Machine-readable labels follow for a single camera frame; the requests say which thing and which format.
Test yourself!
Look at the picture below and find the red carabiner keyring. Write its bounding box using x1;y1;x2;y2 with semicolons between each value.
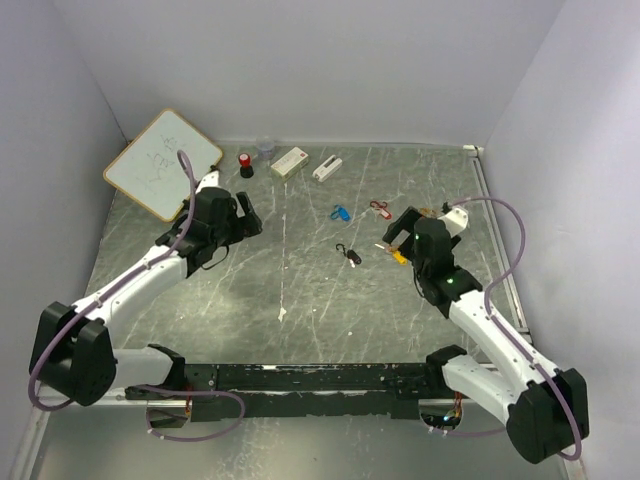
370;200;387;210

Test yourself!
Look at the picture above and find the yellow key tag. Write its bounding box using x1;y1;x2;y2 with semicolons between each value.
375;243;408;265

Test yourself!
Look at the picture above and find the black key tag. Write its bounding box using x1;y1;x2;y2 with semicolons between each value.
346;249;362;267

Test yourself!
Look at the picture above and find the blue key tag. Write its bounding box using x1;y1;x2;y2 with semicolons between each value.
338;208;350;221

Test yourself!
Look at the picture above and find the black carabiner keyring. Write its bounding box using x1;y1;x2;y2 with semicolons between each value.
335;243;347;256

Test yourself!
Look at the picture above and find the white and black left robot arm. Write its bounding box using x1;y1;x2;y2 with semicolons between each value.
28;187;262;407

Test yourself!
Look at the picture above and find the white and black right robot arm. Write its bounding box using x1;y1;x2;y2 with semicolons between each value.
383;207;590;464

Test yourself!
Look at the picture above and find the red and black stamp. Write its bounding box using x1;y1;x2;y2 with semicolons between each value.
238;153;254;179

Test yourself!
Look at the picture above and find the clear plastic cup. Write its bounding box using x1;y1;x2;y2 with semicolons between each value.
255;136;275;160

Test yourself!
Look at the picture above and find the white and red cardboard box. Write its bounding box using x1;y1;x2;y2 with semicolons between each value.
271;147;309;181

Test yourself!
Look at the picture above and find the white rectangular device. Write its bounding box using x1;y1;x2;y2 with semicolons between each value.
312;155;343;183

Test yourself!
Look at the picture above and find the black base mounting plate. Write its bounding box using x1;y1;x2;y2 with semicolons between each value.
124;363;483;424

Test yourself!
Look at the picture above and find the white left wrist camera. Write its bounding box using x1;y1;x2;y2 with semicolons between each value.
196;170;220;193

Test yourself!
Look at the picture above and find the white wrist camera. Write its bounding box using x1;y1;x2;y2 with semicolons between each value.
438;203;469;237
196;170;220;193

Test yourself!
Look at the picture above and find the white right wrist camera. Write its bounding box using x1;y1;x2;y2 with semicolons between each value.
438;203;469;237

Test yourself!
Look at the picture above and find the white board with wooden frame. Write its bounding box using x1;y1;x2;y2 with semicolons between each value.
103;108;223;222

